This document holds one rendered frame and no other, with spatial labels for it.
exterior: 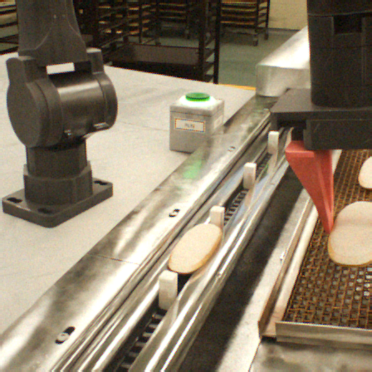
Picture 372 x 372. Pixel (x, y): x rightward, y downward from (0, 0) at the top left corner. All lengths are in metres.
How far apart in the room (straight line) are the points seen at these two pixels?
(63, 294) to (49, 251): 0.15
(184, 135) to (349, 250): 0.54
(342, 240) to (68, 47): 0.38
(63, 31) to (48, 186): 0.18
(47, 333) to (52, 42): 0.32
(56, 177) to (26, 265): 0.13
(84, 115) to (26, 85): 0.07
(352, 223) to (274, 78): 0.69
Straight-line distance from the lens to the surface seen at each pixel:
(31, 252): 0.64
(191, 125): 0.89
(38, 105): 0.63
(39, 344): 0.44
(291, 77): 1.09
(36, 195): 0.71
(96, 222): 0.69
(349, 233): 0.42
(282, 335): 0.40
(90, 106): 0.66
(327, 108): 0.38
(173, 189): 0.67
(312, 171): 0.39
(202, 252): 0.55
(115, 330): 0.47
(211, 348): 0.50
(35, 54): 0.65
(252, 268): 0.61
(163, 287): 0.50
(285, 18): 7.79
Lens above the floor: 1.13
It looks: 23 degrees down
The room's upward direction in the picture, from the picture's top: 1 degrees clockwise
